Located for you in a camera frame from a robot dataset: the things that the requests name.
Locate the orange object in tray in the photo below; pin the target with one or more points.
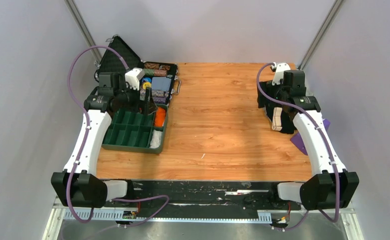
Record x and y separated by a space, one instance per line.
160 117

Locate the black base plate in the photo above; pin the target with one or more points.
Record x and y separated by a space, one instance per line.
260 194

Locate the upper poker chip row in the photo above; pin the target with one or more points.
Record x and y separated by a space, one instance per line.
153 72

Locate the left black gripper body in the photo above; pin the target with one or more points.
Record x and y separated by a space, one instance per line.
129 99

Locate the white object in tray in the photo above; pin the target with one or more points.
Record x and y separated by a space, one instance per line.
156 139

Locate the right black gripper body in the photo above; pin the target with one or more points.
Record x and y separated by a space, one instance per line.
275 92

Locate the yellow poker chip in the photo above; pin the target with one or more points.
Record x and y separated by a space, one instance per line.
146 85

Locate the lower poker chip row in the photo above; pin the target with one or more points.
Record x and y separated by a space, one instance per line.
160 97

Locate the poker chip row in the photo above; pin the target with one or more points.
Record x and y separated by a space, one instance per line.
153 72
160 97

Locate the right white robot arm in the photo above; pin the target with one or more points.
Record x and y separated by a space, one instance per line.
331 184

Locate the black underwear white waistband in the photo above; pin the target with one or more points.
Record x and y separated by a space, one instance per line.
280 120

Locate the blue card box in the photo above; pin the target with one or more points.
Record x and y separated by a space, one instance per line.
161 83

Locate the green compartment tray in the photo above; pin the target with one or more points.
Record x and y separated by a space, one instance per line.
130 131

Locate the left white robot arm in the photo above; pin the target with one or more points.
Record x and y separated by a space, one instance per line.
77 185

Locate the purple plastic object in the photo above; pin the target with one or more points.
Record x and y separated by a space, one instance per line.
298 142

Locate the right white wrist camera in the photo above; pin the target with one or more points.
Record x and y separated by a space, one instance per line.
279 69

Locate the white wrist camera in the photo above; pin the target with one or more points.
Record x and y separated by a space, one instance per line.
279 69
133 77

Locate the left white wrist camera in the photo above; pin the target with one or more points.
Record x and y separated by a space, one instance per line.
133 77

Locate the black poker chip case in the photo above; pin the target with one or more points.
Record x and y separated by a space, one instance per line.
120 58

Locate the aluminium frame rails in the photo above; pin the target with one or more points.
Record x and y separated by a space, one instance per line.
280 219

